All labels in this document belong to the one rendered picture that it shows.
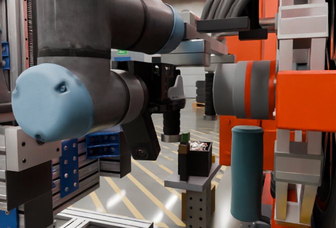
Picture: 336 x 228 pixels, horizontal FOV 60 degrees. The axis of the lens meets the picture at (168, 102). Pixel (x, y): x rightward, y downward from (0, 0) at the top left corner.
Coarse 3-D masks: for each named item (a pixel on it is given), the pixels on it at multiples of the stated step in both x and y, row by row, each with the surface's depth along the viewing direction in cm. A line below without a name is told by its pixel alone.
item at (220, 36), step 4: (216, 32) 76; (220, 32) 75; (224, 32) 75; (228, 32) 74; (232, 32) 73; (236, 32) 73; (268, 32) 70; (272, 32) 70; (276, 32) 68; (212, 36) 79; (216, 36) 77; (220, 36) 77; (220, 40) 86; (224, 40) 87; (224, 44) 87
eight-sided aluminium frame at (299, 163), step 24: (288, 0) 44; (312, 0) 43; (288, 24) 41; (312, 24) 40; (288, 48) 42; (312, 48) 41; (288, 144) 43; (312, 144) 41; (288, 168) 43; (312, 168) 42; (312, 192) 46; (288, 216) 57
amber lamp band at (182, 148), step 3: (180, 144) 120; (183, 144) 119; (186, 144) 119; (189, 144) 121; (180, 147) 119; (183, 147) 119; (186, 147) 119; (189, 147) 121; (180, 150) 120; (183, 150) 119; (186, 150) 119; (189, 150) 122; (180, 153) 120; (183, 153) 119; (186, 153) 119
